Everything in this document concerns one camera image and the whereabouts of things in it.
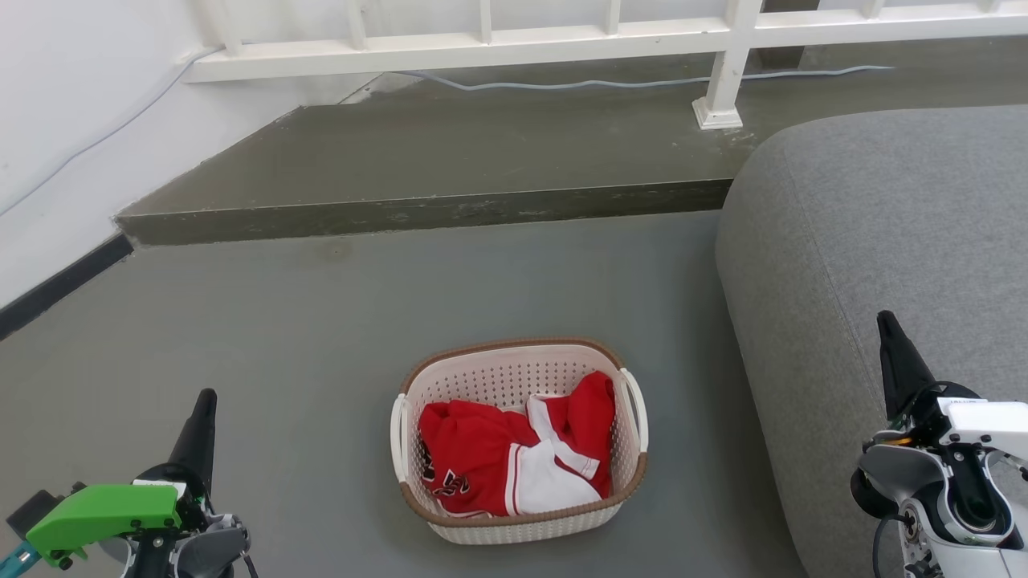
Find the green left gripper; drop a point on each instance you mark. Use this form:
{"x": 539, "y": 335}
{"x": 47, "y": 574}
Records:
{"x": 104, "y": 510}

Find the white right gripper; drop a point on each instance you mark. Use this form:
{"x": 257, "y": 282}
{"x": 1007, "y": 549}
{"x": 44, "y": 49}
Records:
{"x": 988, "y": 425}

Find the white perforated laundry basket brown rim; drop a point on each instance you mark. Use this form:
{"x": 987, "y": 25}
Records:
{"x": 514, "y": 373}

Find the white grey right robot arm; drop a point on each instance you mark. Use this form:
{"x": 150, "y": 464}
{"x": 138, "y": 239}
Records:
{"x": 891, "y": 474}

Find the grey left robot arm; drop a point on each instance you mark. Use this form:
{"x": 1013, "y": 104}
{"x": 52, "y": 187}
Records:
{"x": 213, "y": 552}

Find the grey fabric sofa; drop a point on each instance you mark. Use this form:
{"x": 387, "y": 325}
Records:
{"x": 883, "y": 241}

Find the black baseboard strip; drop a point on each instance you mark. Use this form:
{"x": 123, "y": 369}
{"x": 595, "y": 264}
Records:
{"x": 56, "y": 285}

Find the red and white jersey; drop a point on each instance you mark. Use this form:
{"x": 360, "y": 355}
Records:
{"x": 474, "y": 457}

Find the raised grey concrete step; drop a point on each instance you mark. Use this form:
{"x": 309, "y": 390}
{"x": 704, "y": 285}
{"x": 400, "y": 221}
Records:
{"x": 482, "y": 152}

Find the white wooden railing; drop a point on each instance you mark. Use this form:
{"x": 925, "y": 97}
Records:
{"x": 482, "y": 50}

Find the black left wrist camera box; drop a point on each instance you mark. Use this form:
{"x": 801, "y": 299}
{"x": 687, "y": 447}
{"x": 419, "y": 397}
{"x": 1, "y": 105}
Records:
{"x": 34, "y": 507}

